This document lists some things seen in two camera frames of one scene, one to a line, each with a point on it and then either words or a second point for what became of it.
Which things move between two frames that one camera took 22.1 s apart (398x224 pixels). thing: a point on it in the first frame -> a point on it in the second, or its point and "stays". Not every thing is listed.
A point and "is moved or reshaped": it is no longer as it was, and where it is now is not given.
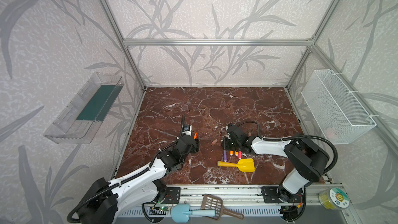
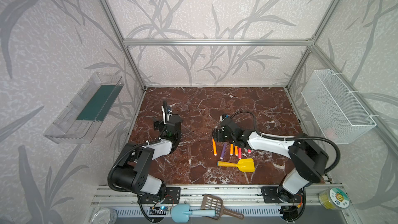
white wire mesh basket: (339, 114) stays
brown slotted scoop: (211, 201) stays
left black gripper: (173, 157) -> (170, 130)
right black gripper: (227, 142) -> (218, 134)
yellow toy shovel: (243, 164) stays
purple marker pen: (225, 155) is moved or reshaped
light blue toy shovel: (181, 213) stays
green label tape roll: (335, 198) stays
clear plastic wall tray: (81, 120) stays
